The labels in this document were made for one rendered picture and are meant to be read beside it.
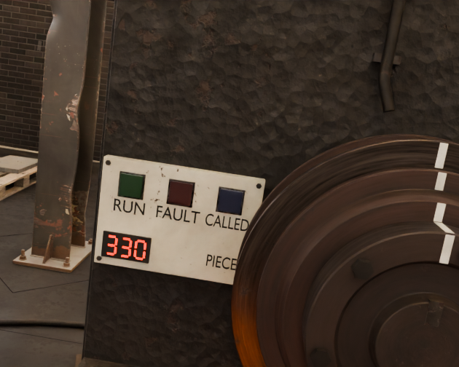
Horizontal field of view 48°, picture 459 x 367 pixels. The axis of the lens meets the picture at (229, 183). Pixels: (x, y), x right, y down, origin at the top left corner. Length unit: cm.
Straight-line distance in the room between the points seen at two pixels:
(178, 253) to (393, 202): 36
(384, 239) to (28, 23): 705
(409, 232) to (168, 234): 39
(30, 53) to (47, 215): 413
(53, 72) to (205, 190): 272
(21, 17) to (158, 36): 672
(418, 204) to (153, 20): 47
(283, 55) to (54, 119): 277
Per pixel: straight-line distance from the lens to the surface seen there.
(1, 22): 764
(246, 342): 75
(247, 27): 82
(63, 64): 344
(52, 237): 364
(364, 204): 66
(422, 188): 68
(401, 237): 62
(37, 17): 744
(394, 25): 81
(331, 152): 74
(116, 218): 86
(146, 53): 83
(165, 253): 85
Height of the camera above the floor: 139
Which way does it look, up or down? 12 degrees down
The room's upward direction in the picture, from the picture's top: 8 degrees clockwise
